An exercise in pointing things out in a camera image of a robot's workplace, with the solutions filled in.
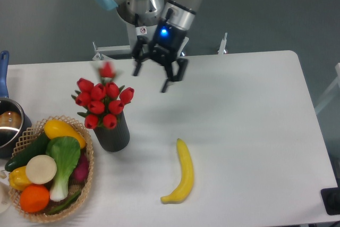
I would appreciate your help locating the woven wicker basket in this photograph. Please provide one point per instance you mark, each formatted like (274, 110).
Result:
(77, 190)

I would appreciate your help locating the black device at edge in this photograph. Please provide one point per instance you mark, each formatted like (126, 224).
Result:
(330, 198)

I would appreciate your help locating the green chili pepper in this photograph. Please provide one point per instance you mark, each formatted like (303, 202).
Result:
(65, 204)

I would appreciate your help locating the yellow squash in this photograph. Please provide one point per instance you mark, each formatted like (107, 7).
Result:
(56, 128)

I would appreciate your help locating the cream round disc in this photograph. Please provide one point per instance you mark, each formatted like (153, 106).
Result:
(41, 169)

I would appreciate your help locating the blue handled saucepan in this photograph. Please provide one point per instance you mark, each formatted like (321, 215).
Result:
(14, 120)

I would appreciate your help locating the yellow bell pepper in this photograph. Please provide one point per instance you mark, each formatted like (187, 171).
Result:
(18, 179)

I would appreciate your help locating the green cucumber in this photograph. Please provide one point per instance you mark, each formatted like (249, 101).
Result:
(37, 147)

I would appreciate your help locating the small garlic piece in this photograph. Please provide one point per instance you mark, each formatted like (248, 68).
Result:
(3, 174)

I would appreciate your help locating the green bok choy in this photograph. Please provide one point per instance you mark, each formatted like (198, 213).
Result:
(65, 151)

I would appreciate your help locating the yellow banana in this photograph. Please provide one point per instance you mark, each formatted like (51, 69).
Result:
(184, 188)

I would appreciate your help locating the dark grey ribbed vase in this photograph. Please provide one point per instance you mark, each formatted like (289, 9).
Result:
(116, 139)

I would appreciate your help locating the purple red vegetable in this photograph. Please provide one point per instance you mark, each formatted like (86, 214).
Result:
(81, 171)

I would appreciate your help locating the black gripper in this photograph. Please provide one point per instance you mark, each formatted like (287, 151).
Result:
(164, 43)

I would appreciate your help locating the orange fruit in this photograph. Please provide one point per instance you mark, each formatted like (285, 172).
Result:
(34, 198)

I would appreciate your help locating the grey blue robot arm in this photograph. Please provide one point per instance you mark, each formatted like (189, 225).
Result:
(180, 13)

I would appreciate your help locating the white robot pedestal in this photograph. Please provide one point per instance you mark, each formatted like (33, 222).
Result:
(141, 19)

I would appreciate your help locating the red tulip bouquet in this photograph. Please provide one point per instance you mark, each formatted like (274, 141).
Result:
(103, 102)

